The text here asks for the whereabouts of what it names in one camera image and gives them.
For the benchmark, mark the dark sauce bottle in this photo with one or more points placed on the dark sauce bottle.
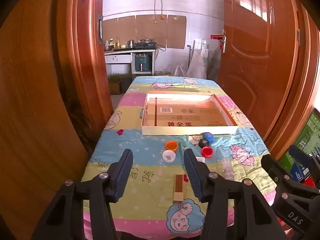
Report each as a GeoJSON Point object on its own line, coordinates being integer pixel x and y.
{"type": "Point", "coordinates": [117, 42]}

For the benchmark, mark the metal kettle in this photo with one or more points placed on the metal kettle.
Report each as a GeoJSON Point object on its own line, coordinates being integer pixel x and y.
{"type": "Point", "coordinates": [129, 43]}

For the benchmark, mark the green printed carton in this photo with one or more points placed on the green printed carton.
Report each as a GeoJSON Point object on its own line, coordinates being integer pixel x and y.
{"type": "Point", "coordinates": [306, 142]}

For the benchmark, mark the metal bowl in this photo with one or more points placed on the metal bowl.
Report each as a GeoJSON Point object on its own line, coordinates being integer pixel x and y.
{"type": "Point", "coordinates": [109, 47]}

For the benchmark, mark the white bottle cap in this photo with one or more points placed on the white bottle cap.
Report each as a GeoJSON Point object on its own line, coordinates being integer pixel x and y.
{"type": "Point", "coordinates": [169, 156]}

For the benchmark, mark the red bottle cap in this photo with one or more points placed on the red bottle cap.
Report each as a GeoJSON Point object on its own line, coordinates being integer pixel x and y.
{"type": "Point", "coordinates": [207, 151]}

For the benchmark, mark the dark planter with grass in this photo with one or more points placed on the dark planter with grass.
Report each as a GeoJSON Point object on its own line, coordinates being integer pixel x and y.
{"type": "Point", "coordinates": [126, 82]}

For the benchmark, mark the teal kitchen appliance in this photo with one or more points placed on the teal kitchen appliance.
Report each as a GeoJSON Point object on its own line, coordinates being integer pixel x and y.
{"type": "Point", "coordinates": [142, 62]}

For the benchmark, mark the clear plastic container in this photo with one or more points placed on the clear plastic container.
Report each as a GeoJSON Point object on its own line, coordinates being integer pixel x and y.
{"type": "Point", "coordinates": [228, 168]}

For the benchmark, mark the clear plastic bag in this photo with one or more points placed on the clear plastic bag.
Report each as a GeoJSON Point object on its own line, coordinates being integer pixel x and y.
{"type": "Point", "coordinates": [180, 71]}

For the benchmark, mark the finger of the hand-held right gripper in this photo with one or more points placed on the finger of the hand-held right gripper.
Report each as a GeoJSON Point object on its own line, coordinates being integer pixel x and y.
{"type": "Point", "coordinates": [271, 167]}
{"type": "Point", "coordinates": [298, 153]}

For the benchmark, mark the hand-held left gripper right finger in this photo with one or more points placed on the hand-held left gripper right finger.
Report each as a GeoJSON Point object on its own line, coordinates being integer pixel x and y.
{"type": "Point", "coordinates": [193, 175]}

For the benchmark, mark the blue bottle cap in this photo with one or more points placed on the blue bottle cap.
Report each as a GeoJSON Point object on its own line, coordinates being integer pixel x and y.
{"type": "Point", "coordinates": [208, 137]}

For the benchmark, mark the leaning metal pipe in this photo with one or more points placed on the leaning metal pipe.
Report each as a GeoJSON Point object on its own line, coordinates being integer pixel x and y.
{"type": "Point", "coordinates": [189, 55]}

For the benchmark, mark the cartoon printed tablecloth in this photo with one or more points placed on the cartoon printed tablecloth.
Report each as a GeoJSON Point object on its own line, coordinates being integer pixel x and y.
{"type": "Point", "coordinates": [150, 192]}

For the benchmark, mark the white sack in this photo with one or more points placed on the white sack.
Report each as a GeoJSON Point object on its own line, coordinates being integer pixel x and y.
{"type": "Point", "coordinates": [198, 63]}

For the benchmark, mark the wooden door frame post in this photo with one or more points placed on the wooden door frame post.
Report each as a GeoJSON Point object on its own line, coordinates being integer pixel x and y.
{"type": "Point", "coordinates": [307, 80]}
{"type": "Point", "coordinates": [85, 55]}

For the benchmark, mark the metal door hinge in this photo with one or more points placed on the metal door hinge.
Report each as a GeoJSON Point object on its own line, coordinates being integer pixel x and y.
{"type": "Point", "coordinates": [298, 36]}

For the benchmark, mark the metal lock plate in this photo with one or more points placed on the metal lock plate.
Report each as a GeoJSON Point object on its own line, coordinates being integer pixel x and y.
{"type": "Point", "coordinates": [100, 28]}

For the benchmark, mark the small wooden block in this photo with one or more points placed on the small wooden block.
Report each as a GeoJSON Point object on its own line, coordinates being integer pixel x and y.
{"type": "Point", "coordinates": [178, 188]}

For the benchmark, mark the plain wooden panel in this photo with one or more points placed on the plain wooden panel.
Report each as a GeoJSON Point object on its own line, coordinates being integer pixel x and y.
{"type": "Point", "coordinates": [30, 105]}

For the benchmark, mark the shallow cardboard box tray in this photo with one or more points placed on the shallow cardboard box tray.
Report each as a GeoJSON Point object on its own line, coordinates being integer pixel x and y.
{"type": "Point", "coordinates": [185, 115]}

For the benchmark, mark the red paper strip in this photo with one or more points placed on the red paper strip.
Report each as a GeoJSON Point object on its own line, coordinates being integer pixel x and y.
{"type": "Point", "coordinates": [216, 37]}

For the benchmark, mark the white kitchen counter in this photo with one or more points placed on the white kitchen counter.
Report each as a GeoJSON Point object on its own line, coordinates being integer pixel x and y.
{"type": "Point", "coordinates": [120, 57]}

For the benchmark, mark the black bottle cap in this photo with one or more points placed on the black bottle cap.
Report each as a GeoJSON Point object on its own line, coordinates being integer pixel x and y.
{"type": "Point", "coordinates": [203, 143]}

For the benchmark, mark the orange bottle cap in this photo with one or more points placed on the orange bottle cap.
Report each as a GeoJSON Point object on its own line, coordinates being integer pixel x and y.
{"type": "Point", "coordinates": [171, 145]}

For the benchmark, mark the wooden planter with grass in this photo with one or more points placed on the wooden planter with grass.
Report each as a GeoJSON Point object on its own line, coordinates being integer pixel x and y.
{"type": "Point", "coordinates": [114, 85]}

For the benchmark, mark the black gas stove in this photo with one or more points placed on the black gas stove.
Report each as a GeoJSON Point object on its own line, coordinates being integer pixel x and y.
{"type": "Point", "coordinates": [145, 45]}

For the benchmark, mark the small white printed box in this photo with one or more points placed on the small white printed box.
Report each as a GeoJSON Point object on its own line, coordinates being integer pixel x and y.
{"type": "Point", "coordinates": [200, 159]}

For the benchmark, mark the cardboard wall panel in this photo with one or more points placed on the cardboard wall panel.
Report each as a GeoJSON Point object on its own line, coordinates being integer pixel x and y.
{"type": "Point", "coordinates": [145, 30]}

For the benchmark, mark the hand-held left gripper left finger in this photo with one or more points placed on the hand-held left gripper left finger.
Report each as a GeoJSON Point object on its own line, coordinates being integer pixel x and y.
{"type": "Point", "coordinates": [124, 177]}

